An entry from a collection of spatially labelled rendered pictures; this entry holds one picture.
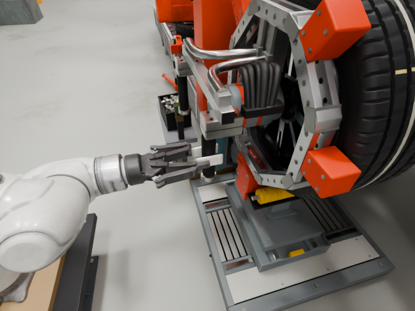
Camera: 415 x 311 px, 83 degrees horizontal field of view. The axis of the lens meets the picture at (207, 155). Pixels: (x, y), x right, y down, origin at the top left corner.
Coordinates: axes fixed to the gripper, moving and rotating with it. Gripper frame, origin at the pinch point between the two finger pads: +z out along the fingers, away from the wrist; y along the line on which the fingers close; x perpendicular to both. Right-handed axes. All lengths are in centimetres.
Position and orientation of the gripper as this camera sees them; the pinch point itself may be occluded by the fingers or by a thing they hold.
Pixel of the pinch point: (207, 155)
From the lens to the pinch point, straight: 60.4
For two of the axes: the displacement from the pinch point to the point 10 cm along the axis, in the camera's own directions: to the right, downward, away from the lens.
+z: 9.6, -1.8, 2.0
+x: 0.0, -7.3, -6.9
